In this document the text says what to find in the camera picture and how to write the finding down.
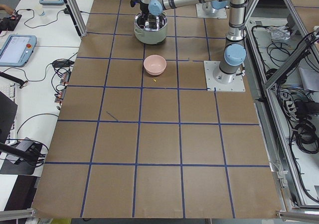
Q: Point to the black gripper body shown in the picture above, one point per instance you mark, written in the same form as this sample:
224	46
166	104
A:
144	9

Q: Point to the mint green steel pot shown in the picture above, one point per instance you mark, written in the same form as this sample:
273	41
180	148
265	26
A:
154	31

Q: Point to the pink bowl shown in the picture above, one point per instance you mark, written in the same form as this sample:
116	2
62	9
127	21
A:
154	65

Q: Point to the black power adapter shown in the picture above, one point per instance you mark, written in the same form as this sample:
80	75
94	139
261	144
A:
62	63

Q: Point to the white paper cup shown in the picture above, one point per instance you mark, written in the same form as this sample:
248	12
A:
40	10

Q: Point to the near blue teach pendant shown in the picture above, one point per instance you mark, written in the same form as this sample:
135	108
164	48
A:
17	50

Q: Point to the crumpled white paper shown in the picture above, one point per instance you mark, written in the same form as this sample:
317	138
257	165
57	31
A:
279	33

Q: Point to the black handheld tool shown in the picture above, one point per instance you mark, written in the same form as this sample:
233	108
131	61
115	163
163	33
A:
13	79

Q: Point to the white keyboard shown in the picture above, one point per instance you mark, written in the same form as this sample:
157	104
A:
8	109

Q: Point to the black monitor stand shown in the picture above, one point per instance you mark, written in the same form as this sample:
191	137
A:
22	158

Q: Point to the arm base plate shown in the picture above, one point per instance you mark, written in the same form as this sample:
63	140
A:
217	81
221	14

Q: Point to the aluminium frame post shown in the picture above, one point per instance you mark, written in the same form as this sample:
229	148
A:
76	17

